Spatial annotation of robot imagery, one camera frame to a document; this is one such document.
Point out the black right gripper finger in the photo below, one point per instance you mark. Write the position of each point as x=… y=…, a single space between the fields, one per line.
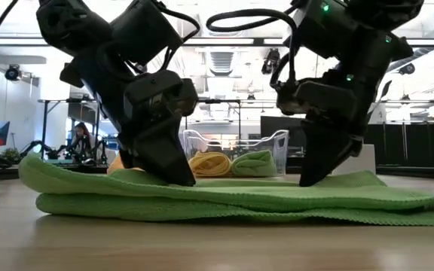
x=322 y=154
x=357 y=147

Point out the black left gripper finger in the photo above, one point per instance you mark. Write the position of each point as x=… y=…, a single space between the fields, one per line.
x=126 y=160
x=164 y=158

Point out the orange microfiber towel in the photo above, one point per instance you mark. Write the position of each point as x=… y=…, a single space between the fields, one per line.
x=115 y=165

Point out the yellow microfiber towel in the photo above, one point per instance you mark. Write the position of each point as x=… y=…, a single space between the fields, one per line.
x=209 y=165

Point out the green cloth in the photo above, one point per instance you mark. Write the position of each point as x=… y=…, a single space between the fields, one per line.
x=254 y=163

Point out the green microfiber towel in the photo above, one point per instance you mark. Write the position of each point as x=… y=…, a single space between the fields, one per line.
x=239 y=199

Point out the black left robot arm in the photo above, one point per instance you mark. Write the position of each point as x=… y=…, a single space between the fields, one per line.
x=70 y=26

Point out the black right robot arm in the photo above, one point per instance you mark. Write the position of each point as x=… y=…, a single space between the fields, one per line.
x=371 y=22

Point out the clear plastic bin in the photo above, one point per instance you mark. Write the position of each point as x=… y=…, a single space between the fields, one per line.
x=281 y=147

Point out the person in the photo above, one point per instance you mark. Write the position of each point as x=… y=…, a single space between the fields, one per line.
x=82 y=137

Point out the black office partition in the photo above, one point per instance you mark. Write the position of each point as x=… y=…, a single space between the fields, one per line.
x=409 y=143

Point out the black ceiling spotlight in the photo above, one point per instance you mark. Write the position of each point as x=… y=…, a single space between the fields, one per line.
x=13 y=73
x=271 y=60
x=407 y=69

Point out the black computer monitor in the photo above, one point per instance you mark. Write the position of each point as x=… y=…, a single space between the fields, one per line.
x=273 y=126

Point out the tall black background table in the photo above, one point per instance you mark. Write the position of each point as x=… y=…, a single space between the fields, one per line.
x=217 y=101
x=44 y=124

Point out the small bushy green plant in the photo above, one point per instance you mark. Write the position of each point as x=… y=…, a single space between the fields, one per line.
x=11 y=154

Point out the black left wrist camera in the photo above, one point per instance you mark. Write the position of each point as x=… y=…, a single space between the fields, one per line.
x=145 y=90

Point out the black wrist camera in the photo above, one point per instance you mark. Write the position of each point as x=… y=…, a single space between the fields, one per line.
x=326 y=98
x=145 y=90

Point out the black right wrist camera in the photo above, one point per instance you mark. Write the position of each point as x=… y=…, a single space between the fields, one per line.
x=326 y=98

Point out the black overhead light rail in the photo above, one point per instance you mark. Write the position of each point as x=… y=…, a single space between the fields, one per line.
x=220 y=41

